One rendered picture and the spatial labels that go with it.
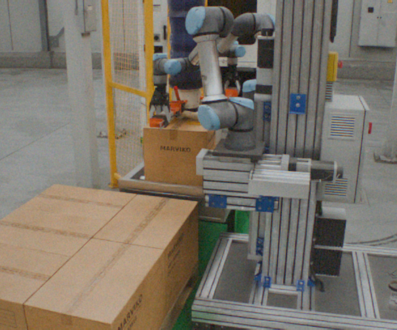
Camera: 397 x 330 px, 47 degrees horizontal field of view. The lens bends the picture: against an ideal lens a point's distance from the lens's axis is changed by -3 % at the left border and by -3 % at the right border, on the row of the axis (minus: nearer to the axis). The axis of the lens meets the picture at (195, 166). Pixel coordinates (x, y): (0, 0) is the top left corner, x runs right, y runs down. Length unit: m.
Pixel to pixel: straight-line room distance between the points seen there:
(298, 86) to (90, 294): 1.32
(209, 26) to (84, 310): 1.28
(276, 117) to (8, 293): 1.45
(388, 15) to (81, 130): 8.56
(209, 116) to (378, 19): 9.42
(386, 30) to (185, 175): 8.85
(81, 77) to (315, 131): 2.08
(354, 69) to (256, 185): 9.47
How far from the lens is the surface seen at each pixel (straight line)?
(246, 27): 2.78
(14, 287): 2.18
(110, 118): 4.35
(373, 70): 11.48
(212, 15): 2.09
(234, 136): 2.16
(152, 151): 2.93
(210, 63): 2.07
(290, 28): 2.24
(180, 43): 2.95
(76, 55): 3.79
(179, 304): 2.84
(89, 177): 4.01
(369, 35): 11.26
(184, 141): 2.86
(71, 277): 2.18
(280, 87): 2.27
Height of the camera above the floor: 1.70
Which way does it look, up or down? 20 degrees down
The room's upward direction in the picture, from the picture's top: straight up
